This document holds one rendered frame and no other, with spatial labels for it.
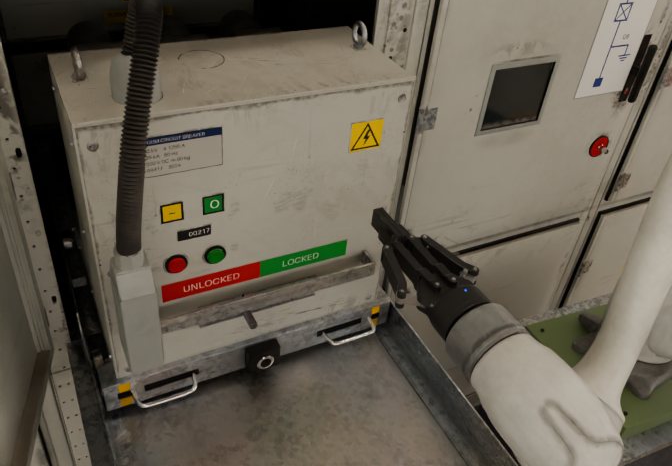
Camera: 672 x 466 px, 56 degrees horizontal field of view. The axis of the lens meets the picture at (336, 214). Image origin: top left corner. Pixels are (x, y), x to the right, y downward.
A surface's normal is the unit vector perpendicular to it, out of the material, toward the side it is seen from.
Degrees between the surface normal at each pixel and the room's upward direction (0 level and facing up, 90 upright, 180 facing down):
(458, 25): 90
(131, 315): 90
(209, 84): 0
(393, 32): 90
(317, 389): 0
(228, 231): 90
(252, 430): 0
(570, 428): 33
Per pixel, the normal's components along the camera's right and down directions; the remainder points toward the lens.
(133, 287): 0.44, 0.10
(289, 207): 0.45, 0.57
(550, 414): -0.36, -0.46
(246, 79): 0.09, -0.80
